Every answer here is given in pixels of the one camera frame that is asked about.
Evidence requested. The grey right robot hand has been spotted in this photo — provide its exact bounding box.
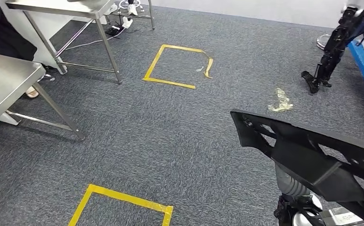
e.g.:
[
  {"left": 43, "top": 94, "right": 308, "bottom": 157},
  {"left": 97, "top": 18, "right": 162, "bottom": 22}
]
[{"left": 275, "top": 162, "right": 312, "bottom": 197}]

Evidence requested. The black plastic plate part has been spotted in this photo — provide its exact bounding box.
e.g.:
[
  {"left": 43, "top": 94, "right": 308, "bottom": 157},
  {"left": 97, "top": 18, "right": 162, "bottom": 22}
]
[{"left": 230, "top": 109, "right": 364, "bottom": 226}]

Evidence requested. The stainless steel workbench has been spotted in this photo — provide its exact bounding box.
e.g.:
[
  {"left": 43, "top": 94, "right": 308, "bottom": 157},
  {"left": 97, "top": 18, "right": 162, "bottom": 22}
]
[{"left": 0, "top": 51, "right": 86, "bottom": 141}]

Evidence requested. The crumpled clear plastic wrap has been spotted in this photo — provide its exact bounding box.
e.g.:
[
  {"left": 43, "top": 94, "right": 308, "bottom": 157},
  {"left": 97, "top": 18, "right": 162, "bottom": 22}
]
[{"left": 267, "top": 88, "right": 294, "bottom": 112}]

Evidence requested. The round silver stand base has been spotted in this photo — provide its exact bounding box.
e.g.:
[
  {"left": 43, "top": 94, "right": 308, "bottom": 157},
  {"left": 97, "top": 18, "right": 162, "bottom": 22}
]
[{"left": 316, "top": 33, "right": 333, "bottom": 50}]

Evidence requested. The torn yellow tape square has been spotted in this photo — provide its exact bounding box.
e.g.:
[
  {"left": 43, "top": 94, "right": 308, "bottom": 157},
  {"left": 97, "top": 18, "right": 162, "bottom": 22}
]
[{"left": 142, "top": 44, "right": 214, "bottom": 90}]

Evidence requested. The black power adapter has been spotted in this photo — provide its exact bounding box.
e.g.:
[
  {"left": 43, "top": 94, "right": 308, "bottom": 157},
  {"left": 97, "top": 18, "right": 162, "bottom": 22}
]
[{"left": 105, "top": 25, "right": 121, "bottom": 36}]

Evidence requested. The chair wheel base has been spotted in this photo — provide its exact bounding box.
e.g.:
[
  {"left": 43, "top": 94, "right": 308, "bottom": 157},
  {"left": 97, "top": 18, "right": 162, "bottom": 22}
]
[{"left": 37, "top": 73, "right": 57, "bottom": 82}]

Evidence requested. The stainless steel table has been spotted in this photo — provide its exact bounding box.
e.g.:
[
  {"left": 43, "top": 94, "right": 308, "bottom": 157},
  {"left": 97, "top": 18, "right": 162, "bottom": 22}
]
[{"left": 5, "top": 0, "right": 156, "bottom": 85}]

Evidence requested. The person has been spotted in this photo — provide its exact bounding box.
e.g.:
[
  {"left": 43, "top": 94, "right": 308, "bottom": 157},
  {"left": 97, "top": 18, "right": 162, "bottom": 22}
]
[{"left": 0, "top": 0, "right": 40, "bottom": 99}]

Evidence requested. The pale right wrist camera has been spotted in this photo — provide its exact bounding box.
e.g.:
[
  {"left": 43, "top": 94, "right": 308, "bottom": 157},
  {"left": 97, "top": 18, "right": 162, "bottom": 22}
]
[{"left": 320, "top": 206, "right": 364, "bottom": 226}]

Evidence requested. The white power cable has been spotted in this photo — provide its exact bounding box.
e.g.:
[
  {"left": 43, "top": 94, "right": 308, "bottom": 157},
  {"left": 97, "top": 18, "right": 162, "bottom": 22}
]
[{"left": 65, "top": 28, "right": 126, "bottom": 50}]

